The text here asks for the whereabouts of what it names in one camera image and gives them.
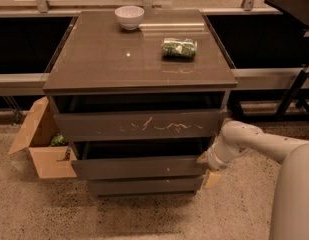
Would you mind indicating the brown cardboard box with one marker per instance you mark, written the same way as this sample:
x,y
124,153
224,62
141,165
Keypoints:
x,y
35,135

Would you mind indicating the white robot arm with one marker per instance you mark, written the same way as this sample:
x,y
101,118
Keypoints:
x,y
290,210

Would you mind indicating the green item in box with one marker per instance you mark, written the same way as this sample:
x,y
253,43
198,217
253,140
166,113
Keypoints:
x,y
58,140

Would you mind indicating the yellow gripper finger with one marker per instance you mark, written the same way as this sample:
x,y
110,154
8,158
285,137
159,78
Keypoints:
x,y
203,158
211,179

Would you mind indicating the grey drawer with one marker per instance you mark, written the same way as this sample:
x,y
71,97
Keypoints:
x,y
128,125
135,159
144,186

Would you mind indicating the grey bottom drawer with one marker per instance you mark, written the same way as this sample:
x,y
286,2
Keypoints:
x,y
144,186

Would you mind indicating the white ceramic bowl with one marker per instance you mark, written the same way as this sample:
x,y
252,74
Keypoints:
x,y
129,17

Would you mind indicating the grey top drawer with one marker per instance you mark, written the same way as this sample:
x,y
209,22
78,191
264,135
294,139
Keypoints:
x,y
128,125

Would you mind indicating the grey drawer cabinet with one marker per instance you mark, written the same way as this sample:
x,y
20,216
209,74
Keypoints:
x,y
103,68

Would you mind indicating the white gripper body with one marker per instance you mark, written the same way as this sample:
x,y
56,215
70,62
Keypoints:
x,y
213,160

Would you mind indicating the green crushed can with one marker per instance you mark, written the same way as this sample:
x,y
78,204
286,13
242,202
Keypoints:
x,y
183,48

